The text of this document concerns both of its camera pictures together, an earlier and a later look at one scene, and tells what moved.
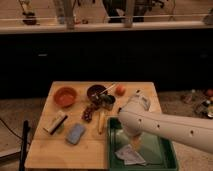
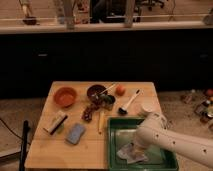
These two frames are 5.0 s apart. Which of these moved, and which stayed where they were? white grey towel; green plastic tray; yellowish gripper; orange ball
Moved: yellowish gripper
Stayed: green plastic tray; orange ball; white grey towel
